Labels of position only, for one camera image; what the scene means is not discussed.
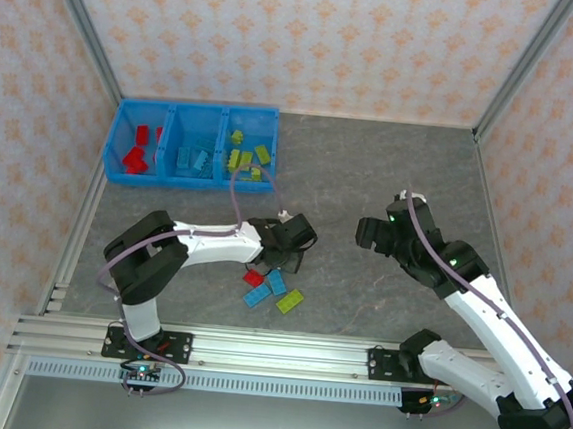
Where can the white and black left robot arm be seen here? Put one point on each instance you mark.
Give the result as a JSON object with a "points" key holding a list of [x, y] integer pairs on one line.
{"points": [[213, 245]]}

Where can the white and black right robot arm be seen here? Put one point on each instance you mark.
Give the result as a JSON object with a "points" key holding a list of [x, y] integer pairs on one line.
{"points": [[506, 344]]}

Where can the blue three-compartment plastic bin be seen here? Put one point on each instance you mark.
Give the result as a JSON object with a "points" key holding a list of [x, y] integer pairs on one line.
{"points": [[194, 121]]}

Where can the grey metal panel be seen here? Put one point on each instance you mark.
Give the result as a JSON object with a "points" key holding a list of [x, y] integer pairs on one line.
{"points": [[268, 424]]}

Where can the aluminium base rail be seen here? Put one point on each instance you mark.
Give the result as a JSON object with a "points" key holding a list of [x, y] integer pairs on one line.
{"points": [[279, 354]]}

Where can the aluminium frame post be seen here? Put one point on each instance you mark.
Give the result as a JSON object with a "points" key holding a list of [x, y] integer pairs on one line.
{"points": [[528, 60], [82, 23]]}

